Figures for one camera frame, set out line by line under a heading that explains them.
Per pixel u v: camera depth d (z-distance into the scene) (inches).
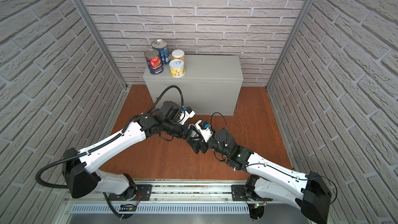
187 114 27.0
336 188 18.2
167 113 22.3
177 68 28.6
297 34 34.4
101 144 17.2
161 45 30.5
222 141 21.2
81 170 15.2
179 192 29.8
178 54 30.6
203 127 23.6
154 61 28.2
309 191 16.2
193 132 25.2
